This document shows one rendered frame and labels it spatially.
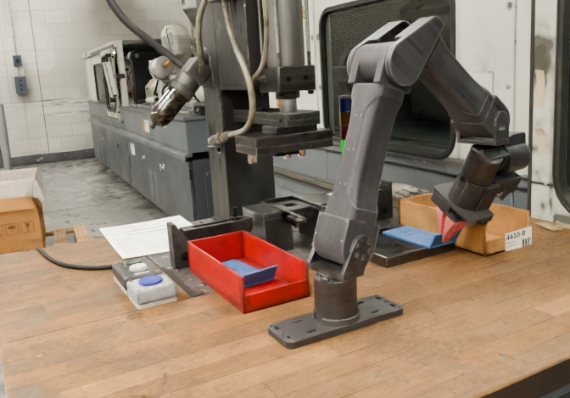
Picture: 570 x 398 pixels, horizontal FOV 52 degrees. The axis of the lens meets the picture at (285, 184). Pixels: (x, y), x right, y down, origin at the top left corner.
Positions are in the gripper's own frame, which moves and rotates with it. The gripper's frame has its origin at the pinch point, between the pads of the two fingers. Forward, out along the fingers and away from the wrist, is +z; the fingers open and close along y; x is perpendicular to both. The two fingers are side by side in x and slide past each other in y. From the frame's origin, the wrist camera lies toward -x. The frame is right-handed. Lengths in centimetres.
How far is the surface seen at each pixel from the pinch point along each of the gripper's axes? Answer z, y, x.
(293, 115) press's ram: -9.7, 31.0, 18.9
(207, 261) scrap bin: 6.8, 12.9, 42.7
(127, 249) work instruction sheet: 27, 39, 48
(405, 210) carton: 7.8, 15.8, -5.9
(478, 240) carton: -1.1, -3.6, -5.1
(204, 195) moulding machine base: 204, 251, -83
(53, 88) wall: 441, 831, -91
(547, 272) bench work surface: -5.4, -17.1, -6.3
